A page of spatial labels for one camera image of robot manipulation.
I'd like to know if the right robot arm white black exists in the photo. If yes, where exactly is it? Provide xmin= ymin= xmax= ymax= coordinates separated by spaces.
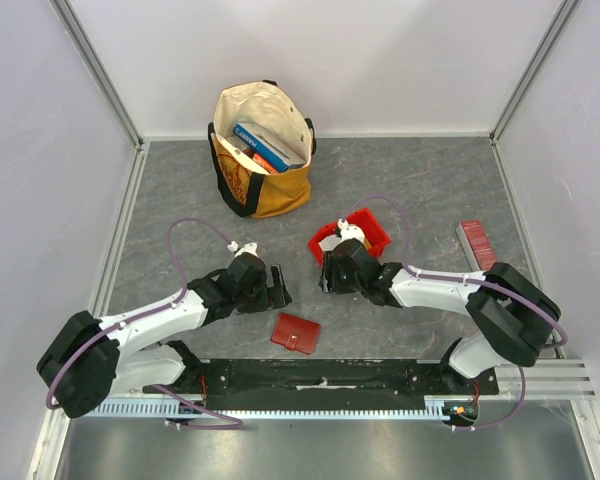
xmin=319 ymin=239 xmax=567 ymax=394

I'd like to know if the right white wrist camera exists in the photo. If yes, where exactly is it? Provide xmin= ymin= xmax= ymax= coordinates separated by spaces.
xmin=336 ymin=219 xmax=365 ymax=243

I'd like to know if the blue book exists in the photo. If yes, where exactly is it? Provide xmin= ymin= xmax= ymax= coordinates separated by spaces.
xmin=233 ymin=122 xmax=290 ymax=173

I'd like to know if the yellow canvas tote bag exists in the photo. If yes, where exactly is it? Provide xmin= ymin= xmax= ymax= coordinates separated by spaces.
xmin=207 ymin=80 xmax=317 ymax=218

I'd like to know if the red leather card holder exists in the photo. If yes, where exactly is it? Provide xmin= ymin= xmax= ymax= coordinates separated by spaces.
xmin=270 ymin=313 xmax=321 ymax=355

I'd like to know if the orange book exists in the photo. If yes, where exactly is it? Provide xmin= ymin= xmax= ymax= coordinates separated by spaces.
xmin=252 ymin=153 xmax=278 ymax=174

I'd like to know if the red silver long box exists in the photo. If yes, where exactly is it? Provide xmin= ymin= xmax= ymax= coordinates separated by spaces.
xmin=456 ymin=220 xmax=497 ymax=271

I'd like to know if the purple cable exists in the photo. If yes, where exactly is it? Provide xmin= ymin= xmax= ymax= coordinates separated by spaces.
xmin=45 ymin=217 xmax=244 ymax=431
xmin=347 ymin=194 xmax=570 ymax=433

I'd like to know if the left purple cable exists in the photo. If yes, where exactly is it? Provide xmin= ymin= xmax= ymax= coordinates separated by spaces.
xmin=45 ymin=217 xmax=244 ymax=431

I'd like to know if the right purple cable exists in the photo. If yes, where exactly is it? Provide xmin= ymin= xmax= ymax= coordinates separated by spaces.
xmin=347 ymin=194 xmax=570 ymax=433

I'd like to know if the white card stack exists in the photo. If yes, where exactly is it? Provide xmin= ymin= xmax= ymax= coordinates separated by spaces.
xmin=319 ymin=236 xmax=339 ymax=252

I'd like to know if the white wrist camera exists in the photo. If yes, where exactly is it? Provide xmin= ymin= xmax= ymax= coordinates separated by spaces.
xmin=336 ymin=219 xmax=365 ymax=243
xmin=227 ymin=241 xmax=258 ymax=257

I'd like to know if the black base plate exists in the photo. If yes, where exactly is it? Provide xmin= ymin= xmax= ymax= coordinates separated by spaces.
xmin=179 ymin=357 xmax=500 ymax=401

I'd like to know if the slotted cable duct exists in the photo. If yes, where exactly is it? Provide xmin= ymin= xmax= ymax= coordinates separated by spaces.
xmin=86 ymin=396 xmax=457 ymax=421

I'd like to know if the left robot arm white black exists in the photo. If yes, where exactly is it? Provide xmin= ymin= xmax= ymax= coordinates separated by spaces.
xmin=36 ymin=249 xmax=292 ymax=419

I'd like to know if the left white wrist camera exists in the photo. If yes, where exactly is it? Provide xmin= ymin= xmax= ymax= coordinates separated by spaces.
xmin=227 ymin=241 xmax=258 ymax=257

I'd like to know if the red plastic bin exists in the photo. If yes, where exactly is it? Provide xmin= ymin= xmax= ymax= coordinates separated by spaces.
xmin=308 ymin=207 xmax=391 ymax=266

